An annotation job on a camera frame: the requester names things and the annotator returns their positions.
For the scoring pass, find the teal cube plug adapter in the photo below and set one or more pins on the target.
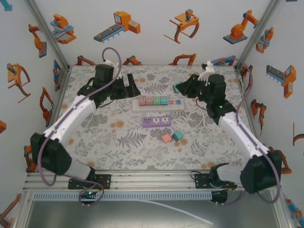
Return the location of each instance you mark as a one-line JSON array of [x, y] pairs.
[[177, 136], [175, 88], [164, 101]]

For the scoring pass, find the white power strip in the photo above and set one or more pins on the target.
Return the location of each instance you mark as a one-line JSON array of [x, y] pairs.
[[175, 105]]

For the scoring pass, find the green cube plug adapter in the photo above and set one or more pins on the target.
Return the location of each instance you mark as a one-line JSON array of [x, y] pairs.
[[157, 101]]

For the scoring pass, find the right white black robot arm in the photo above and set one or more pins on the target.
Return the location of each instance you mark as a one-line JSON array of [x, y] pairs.
[[242, 133]]

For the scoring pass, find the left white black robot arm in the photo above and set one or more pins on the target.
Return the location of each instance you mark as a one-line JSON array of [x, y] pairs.
[[69, 121]]

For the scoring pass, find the purple power strip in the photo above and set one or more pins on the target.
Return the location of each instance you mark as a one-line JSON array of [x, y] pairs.
[[148, 122]]

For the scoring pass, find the floral table mat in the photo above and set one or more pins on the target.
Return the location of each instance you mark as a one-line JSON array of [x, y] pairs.
[[133, 154]]

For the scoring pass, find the small board with green light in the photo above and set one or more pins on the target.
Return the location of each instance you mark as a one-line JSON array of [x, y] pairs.
[[89, 193]]

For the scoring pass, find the white plastic tube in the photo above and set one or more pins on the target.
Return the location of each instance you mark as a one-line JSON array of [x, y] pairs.
[[180, 210]]

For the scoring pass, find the aluminium frame post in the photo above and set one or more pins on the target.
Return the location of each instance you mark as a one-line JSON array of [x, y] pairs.
[[45, 33], [256, 35]]

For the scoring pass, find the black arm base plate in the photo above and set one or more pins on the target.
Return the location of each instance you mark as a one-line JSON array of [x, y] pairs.
[[202, 181], [104, 181]]

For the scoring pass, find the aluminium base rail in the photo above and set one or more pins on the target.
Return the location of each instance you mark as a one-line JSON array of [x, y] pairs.
[[152, 180]]

